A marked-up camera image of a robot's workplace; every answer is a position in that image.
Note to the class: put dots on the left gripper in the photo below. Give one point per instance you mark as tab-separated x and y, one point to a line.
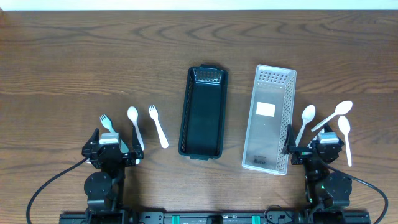
112	154

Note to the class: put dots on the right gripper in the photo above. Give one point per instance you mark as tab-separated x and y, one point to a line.
311	149

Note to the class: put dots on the mint green plastic fork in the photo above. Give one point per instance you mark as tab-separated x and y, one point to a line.
107	123

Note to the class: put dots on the small white spoon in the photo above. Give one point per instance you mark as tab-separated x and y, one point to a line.
132	114

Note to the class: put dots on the white spoon diagonal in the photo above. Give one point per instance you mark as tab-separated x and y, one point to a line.
340	109

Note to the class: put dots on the clear plastic basket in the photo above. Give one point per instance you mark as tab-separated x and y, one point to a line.
270	114

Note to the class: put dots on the white plastic fork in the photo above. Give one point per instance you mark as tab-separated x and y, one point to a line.
155	116

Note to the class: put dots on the black plastic basket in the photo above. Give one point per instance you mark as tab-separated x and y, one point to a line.
203	115

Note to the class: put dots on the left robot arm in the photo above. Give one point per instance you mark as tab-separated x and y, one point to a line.
104	188

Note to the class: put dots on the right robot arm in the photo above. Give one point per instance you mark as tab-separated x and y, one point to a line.
325	191

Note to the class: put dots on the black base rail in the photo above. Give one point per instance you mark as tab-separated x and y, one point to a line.
270	216

